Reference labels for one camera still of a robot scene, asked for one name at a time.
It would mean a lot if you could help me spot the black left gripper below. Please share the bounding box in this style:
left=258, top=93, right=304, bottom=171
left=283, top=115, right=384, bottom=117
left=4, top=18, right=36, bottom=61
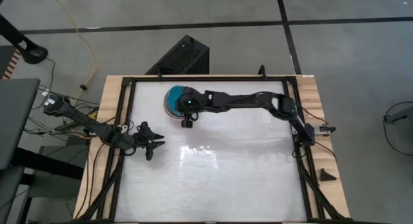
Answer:
left=124, top=121, right=166, bottom=161

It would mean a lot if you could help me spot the teal plastic bowl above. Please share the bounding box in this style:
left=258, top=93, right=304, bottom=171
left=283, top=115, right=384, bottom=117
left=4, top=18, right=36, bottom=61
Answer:
left=168, top=85, right=188, bottom=114

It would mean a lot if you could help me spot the large white bowl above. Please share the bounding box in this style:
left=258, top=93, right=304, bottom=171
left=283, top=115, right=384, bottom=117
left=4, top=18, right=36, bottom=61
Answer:
left=163, top=85, right=201, bottom=121

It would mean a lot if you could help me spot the black computer tower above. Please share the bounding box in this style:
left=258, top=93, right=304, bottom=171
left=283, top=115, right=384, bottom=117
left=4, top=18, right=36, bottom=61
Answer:
left=145, top=34, right=211, bottom=76

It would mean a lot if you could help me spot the grey side desk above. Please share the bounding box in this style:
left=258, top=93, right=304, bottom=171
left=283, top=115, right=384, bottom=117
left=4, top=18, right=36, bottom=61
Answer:
left=0, top=77, right=41, bottom=172

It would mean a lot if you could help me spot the orange black striped board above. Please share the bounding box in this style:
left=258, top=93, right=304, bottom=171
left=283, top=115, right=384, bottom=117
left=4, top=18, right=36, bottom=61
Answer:
left=1, top=48, right=22, bottom=80

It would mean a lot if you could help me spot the black stand foot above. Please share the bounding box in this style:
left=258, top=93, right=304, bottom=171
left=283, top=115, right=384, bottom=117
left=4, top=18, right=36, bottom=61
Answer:
left=0, top=13, right=50, bottom=65

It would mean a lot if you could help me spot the black table frame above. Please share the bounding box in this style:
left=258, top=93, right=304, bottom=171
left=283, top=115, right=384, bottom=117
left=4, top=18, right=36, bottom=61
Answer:
left=76, top=64, right=351, bottom=223

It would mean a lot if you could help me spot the yellow floor cable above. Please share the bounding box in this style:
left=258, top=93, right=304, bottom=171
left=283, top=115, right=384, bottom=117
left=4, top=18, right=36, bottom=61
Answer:
left=48, top=0, right=98, bottom=106

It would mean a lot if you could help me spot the black triangular bracket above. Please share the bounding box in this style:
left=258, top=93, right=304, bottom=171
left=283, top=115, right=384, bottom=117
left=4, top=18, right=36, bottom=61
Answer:
left=319, top=167, right=337, bottom=182

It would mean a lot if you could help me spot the black looped floor cable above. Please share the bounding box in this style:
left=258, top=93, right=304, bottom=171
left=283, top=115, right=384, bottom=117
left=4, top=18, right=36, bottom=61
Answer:
left=383, top=101, right=413, bottom=158

